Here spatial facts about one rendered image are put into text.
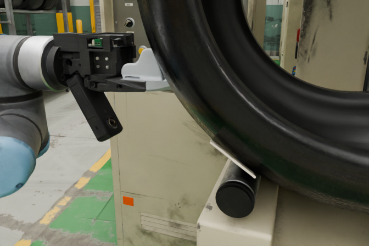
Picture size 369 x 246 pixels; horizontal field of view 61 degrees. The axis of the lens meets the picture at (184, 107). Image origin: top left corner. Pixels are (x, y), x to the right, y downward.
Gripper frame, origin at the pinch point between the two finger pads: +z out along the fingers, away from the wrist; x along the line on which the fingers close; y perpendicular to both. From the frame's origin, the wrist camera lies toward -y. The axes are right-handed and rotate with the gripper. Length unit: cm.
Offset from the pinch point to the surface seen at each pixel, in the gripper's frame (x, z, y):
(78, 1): 792, -620, 53
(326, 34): 26.5, 21.0, 6.2
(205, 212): -8.5, 6.8, -13.9
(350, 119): 14.7, 25.4, -7.0
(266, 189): -0.6, 13.6, -13.9
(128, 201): 59, -45, -66
